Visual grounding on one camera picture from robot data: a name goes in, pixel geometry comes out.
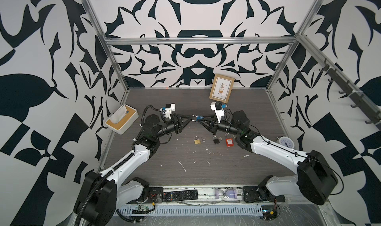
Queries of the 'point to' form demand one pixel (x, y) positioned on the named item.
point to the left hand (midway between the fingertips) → (193, 114)
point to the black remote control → (170, 196)
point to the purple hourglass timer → (231, 193)
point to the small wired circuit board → (143, 209)
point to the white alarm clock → (287, 141)
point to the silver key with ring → (220, 138)
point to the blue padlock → (199, 118)
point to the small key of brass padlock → (204, 140)
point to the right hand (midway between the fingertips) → (200, 119)
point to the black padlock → (216, 140)
